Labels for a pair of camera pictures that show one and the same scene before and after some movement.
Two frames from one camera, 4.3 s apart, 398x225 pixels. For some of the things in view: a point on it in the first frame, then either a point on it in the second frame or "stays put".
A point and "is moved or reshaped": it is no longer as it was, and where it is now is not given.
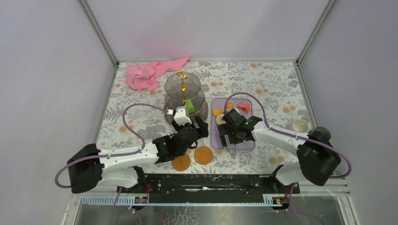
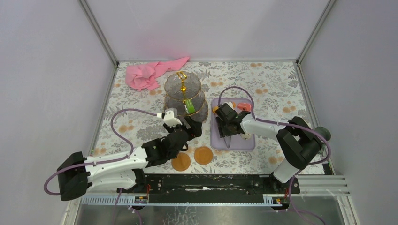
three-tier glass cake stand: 180,86 stays put
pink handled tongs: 235,150 is moved or reshaped
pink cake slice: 246,107 stays put
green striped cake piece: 191,107 stays put
